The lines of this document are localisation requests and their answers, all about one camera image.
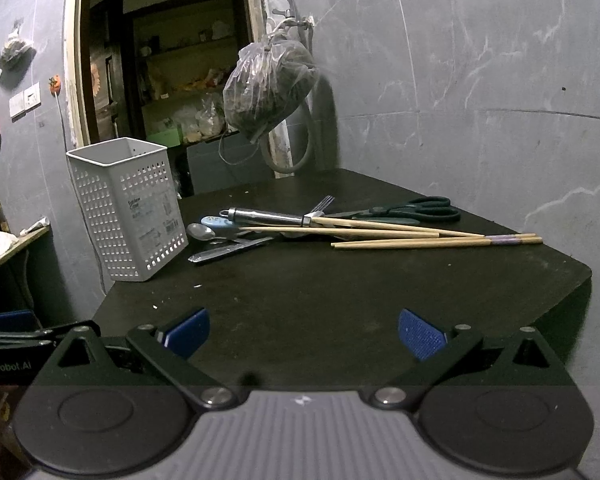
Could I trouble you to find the wooden chopstick long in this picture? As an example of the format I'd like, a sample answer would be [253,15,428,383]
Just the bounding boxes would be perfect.
[308,216,538,240]

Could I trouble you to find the wooden counter shelf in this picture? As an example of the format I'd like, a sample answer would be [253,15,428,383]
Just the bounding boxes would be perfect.
[0,217,50,265]

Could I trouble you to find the metal spoon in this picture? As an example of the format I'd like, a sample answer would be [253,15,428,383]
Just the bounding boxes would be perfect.
[186,222,238,246]

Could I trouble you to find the white perforated utensil basket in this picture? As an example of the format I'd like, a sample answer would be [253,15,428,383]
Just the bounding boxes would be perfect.
[66,138,187,282]

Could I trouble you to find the orange wall hook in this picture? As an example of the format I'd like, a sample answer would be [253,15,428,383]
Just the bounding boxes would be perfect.
[48,75,61,96]

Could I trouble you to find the butter knife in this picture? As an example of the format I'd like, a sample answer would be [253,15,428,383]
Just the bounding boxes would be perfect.
[188,236,273,264]

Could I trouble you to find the metal fork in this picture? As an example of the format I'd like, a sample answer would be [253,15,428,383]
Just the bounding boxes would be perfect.
[309,195,335,217]

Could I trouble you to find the white wall switch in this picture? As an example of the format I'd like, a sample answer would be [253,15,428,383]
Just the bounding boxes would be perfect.
[8,82,41,120]

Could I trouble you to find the wooden chopstick purple band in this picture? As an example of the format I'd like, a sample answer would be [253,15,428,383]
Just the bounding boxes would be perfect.
[332,235,543,249]

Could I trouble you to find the green handled scissors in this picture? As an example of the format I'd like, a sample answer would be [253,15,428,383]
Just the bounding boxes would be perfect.
[329,196,462,224]

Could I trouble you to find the grey hose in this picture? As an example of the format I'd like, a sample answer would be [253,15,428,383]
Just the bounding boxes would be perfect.
[258,19,326,175]

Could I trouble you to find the hanging grey bag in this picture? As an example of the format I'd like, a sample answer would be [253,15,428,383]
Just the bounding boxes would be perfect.
[0,20,32,70]

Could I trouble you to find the plastic bag of dark contents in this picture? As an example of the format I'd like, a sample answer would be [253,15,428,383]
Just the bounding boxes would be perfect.
[223,35,318,144]

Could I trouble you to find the green box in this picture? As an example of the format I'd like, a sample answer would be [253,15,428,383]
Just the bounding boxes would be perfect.
[146,126,183,148]

